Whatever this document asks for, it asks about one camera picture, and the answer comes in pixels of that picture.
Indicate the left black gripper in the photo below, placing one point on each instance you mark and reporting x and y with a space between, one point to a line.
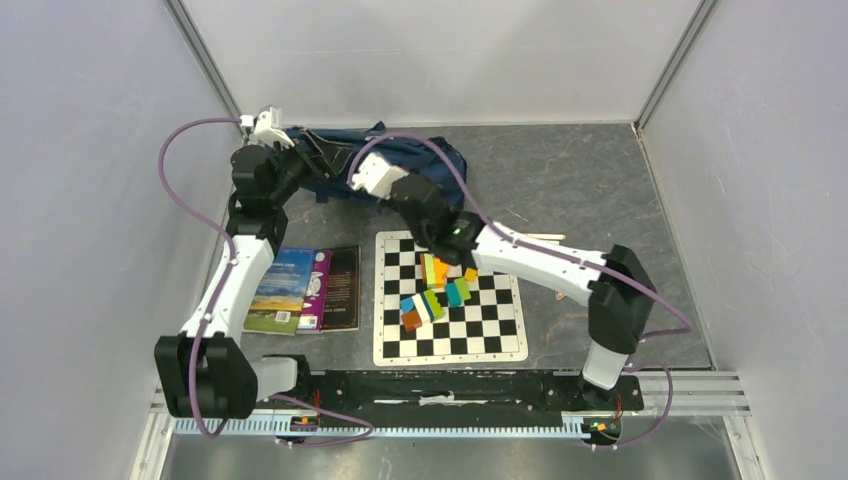
327 159

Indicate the navy blue backpack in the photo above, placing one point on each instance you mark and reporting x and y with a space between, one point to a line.
409 154

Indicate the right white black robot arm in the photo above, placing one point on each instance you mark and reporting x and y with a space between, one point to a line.
613 286

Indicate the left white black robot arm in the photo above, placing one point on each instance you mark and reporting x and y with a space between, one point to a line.
203 372

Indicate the yellow green toy block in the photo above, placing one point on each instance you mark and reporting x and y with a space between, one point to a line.
428 270

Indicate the blue landscape cover book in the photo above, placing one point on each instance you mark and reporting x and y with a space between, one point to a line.
279 298

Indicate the black hardcover book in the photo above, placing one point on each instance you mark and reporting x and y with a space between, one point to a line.
342 299

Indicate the purple book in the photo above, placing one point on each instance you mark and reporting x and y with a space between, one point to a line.
312 312

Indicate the light blue toy block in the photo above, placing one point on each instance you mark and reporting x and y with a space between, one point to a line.
407 304

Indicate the brown orange toy block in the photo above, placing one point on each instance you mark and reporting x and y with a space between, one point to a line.
411 320

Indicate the small yellow toy block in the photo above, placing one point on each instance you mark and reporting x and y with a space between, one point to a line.
470 275

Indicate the teal toy block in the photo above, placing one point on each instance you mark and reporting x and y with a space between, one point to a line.
453 295

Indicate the yellow tipped white marker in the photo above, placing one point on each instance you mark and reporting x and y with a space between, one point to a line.
547 236

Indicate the black and white chessboard mat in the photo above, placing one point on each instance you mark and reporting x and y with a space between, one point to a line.
489 327

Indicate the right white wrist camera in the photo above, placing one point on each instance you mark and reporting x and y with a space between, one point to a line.
375 175

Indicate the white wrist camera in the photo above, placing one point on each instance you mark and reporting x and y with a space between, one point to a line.
375 175
266 127

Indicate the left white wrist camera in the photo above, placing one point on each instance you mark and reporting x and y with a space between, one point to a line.
266 127

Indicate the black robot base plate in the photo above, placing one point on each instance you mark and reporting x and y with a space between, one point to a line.
461 398

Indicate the aluminium frame rail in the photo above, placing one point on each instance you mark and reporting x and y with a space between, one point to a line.
682 394

